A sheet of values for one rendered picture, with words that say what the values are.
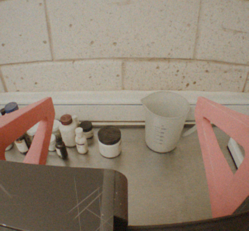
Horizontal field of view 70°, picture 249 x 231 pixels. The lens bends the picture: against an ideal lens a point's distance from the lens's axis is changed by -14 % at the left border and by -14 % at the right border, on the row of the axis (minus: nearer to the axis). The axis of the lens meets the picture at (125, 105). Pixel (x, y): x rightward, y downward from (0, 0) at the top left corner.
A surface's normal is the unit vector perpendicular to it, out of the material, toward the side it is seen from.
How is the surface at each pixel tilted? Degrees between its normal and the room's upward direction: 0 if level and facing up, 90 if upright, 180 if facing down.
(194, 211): 0
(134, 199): 0
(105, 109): 90
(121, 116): 90
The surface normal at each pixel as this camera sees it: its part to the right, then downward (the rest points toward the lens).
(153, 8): 0.00, 0.60
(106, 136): 0.00, -0.80
